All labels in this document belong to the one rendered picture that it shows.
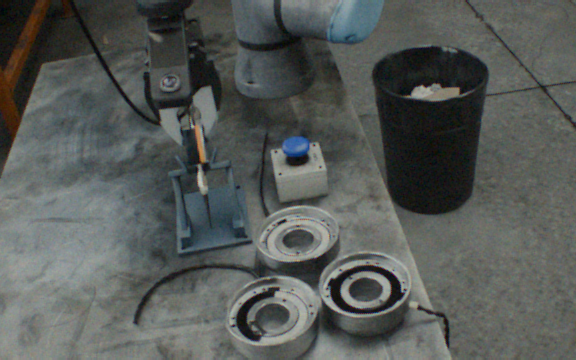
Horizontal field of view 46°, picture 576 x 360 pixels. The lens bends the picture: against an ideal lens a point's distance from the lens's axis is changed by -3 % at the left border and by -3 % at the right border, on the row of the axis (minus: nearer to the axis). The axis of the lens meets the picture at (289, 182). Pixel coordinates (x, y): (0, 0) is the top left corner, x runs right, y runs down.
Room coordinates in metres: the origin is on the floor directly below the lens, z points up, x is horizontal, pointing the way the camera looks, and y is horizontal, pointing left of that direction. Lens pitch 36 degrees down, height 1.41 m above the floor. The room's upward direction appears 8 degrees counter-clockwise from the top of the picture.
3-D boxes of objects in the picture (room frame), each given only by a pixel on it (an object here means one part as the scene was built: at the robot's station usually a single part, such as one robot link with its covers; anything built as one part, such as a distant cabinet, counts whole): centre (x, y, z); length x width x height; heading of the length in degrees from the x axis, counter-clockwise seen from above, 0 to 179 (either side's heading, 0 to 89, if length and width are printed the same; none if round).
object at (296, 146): (0.82, -0.02, 0.85); 0.04 x 0.04 x 0.05
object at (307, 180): (0.83, -0.02, 0.82); 0.08 x 0.07 x 0.05; 2
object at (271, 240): (0.67, 0.00, 0.82); 0.08 x 0.08 x 0.02
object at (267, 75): (1.16, -0.01, 0.85); 0.15 x 0.15 x 0.10
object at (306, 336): (0.55, 0.04, 0.82); 0.10 x 0.10 x 0.04
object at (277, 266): (0.67, 0.00, 0.82); 0.10 x 0.10 x 0.04
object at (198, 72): (0.81, 0.12, 1.06); 0.09 x 0.08 x 0.12; 3
